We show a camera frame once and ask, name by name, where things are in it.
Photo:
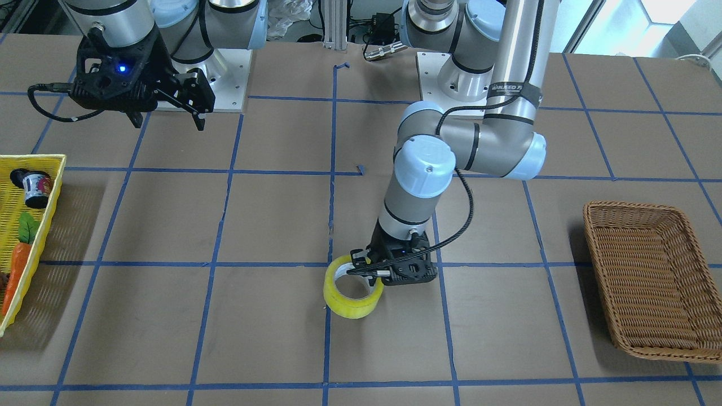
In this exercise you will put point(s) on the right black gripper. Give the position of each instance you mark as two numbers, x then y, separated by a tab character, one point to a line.
159	63

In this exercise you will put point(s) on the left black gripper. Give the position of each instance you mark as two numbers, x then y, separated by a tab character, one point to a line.
377	244

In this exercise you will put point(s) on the yellow tape roll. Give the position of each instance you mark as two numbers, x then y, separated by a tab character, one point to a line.
350	296

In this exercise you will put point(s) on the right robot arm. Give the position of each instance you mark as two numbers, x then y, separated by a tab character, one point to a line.
191	30

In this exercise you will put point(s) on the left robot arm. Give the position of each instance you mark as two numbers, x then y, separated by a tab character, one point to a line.
498	53

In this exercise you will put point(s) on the small labelled black bottle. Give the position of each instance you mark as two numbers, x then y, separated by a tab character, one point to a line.
37	186

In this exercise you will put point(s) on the yellow plastic basket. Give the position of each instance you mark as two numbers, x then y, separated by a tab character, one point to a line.
12	206

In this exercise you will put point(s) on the metal connector plug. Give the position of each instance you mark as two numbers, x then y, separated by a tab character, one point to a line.
384	51

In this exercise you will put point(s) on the orange toy carrot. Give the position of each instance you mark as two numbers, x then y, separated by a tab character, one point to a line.
27	232

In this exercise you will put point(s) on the brown wicker basket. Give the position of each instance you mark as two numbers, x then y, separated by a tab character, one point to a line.
660	301

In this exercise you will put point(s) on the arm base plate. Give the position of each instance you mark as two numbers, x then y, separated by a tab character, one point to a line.
440	84
227	71

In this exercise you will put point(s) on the aluminium frame post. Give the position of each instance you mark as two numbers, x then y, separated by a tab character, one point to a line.
335	24

